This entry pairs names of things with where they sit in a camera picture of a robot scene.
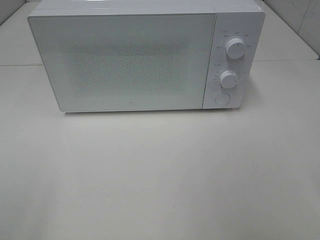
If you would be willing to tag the round white door release button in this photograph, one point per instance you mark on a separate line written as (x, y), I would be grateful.
(222, 99)

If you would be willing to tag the white microwave door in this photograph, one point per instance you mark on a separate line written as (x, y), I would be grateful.
(102, 63)

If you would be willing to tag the white microwave knob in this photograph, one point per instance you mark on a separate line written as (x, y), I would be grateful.
(235, 47)
(228, 79)

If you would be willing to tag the white microwave oven body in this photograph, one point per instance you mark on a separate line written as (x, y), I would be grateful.
(242, 18)

